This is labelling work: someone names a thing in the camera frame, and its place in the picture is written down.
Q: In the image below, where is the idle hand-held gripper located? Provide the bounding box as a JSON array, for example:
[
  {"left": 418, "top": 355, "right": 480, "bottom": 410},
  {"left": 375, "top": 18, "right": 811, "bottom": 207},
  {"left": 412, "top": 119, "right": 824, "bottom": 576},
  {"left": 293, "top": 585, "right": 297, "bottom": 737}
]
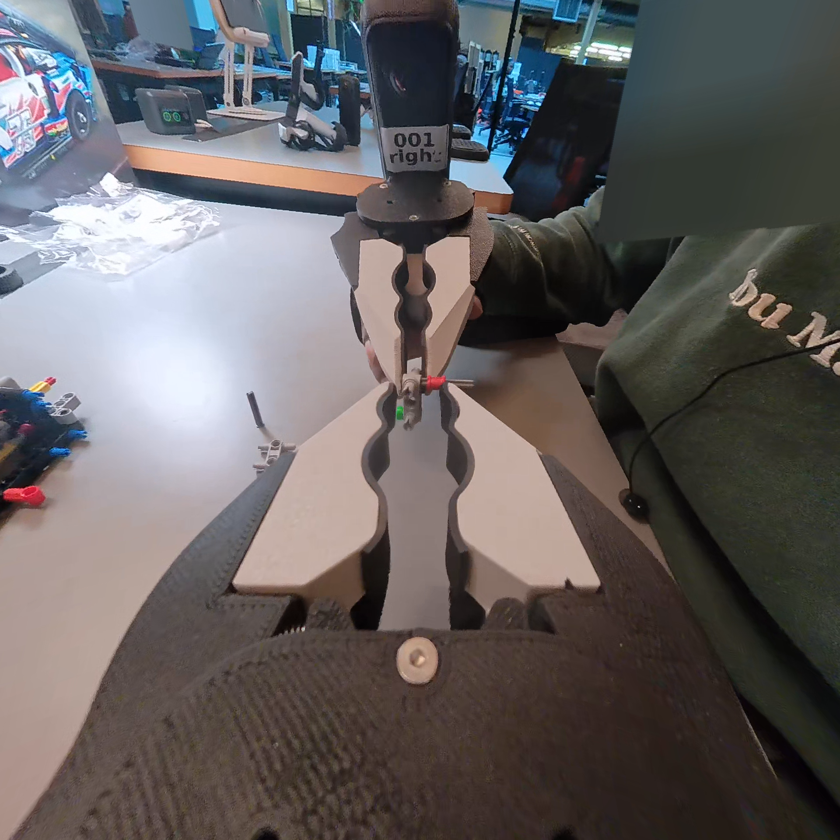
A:
[
  {"left": 279, "top": 51, "right": 349, "bottom": 153},
  {"left": 336, "top": 74, "right": 363, "bottom": 147}
]

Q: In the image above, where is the black cable with round end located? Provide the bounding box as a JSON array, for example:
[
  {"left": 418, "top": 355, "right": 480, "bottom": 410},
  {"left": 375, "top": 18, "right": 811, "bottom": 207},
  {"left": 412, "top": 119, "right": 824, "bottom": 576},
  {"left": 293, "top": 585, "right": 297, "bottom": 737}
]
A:
[{"left": 620, "top": 341, "right": 840, "bottom": 522}]

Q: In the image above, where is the small grey lego axle assembly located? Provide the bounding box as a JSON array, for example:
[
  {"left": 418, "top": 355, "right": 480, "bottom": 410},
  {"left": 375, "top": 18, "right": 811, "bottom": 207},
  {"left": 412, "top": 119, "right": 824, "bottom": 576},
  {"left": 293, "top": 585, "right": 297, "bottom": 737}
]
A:
[{"left": 395, "top": 367, "right": 475, "bottom": 431}]

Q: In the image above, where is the person's right hand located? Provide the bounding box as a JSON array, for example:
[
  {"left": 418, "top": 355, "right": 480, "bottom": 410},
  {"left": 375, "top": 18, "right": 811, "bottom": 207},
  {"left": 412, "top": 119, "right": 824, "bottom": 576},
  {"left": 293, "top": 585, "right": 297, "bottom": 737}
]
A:
[{"left": 363, "top": 343, "right": 396, "bottom": 387}]

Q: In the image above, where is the grey lego connector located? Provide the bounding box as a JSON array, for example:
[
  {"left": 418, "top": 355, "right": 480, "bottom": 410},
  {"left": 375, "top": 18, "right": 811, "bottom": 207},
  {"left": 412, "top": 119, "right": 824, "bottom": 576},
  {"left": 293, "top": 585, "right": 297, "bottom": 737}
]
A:
[{"left": 252, "top": 438, "right": 298, "bottom": 470}]

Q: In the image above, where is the person's green sweatshirt torso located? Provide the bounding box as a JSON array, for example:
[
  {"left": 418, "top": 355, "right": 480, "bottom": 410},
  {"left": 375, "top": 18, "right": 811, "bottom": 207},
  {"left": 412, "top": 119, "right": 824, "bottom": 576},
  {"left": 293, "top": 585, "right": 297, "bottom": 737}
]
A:
[{"left": 594, "top": 223, "right": 840, "bottom": 808}]

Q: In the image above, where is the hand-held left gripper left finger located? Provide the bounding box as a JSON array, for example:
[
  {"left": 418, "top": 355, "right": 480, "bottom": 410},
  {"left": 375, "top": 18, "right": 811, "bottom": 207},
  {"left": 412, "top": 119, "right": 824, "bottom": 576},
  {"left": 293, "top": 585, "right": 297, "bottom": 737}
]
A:
[{"left": 231, "top": 382, "right": 396, "bottom": 627}]

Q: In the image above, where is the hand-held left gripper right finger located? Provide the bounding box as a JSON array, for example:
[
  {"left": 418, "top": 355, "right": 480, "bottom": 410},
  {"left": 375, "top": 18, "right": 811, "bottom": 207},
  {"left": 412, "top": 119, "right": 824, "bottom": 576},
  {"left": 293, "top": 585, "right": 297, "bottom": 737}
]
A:
[{"left": 445, "top": 382, "right": 602, "bottom": 627}]

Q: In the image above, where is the grey portable power station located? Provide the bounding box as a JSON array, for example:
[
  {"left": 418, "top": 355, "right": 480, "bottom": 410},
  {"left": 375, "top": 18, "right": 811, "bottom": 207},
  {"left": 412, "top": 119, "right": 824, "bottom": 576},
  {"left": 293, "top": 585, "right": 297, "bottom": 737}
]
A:
[{"left": 134, "top": 87, "right": 210, "bottom": 137}]

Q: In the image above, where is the person's right forearm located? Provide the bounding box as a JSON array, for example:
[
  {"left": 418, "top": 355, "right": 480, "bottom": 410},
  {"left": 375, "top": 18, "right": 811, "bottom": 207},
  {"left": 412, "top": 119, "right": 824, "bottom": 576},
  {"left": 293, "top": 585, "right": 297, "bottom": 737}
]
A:
[{"left": 459, "top": 190, "right": 683, "bottom": 349}]

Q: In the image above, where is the lego race car box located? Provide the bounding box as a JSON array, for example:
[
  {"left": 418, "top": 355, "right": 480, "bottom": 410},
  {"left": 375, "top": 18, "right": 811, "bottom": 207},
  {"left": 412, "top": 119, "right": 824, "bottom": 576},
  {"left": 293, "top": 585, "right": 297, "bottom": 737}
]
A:
[{"left": 0, "top": 0, "right": 135, "bottom": 227}]

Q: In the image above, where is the black monitor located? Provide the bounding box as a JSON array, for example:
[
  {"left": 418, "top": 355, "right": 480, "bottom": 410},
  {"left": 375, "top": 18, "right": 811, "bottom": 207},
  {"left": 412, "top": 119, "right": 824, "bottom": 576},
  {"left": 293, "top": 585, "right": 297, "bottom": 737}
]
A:
[{"left": 504, "top": 58, "right": 631, "bottom": 221}]

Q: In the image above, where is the black lego chassis assembly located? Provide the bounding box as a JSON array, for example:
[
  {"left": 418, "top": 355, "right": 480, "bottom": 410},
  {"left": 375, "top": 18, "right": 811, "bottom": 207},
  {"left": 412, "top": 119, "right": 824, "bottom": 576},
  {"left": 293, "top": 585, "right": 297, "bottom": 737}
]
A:
[{"left": 0, "top": 375, "right": 89, "bottom": 509}]

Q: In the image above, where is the empty clear plastic bag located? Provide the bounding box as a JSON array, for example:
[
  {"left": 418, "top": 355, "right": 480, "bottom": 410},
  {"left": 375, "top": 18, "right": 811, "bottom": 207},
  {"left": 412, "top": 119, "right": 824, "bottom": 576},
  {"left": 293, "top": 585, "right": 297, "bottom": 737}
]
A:
[{"left": 0, "top": 174, "right": 221, "bottom": 277}]

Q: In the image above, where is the grey tilted board stand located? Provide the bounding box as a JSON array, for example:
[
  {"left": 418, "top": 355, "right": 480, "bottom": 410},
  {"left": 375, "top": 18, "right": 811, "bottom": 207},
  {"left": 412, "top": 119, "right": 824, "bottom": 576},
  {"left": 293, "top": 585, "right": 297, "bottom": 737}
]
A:
[{"left": 206, "top": 0, "right": 290, "bottom": 126}]

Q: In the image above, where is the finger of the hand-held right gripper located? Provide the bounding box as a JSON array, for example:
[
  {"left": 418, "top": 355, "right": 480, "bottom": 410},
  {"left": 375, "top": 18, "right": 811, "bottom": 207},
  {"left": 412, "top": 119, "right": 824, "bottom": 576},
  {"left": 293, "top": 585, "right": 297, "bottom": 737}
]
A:
[
  {"left": 410, "top": 235, "right": 485, "bottom": 385},
  {"left": 357, "top": 238, "right": 411, "bottom": 388}
]

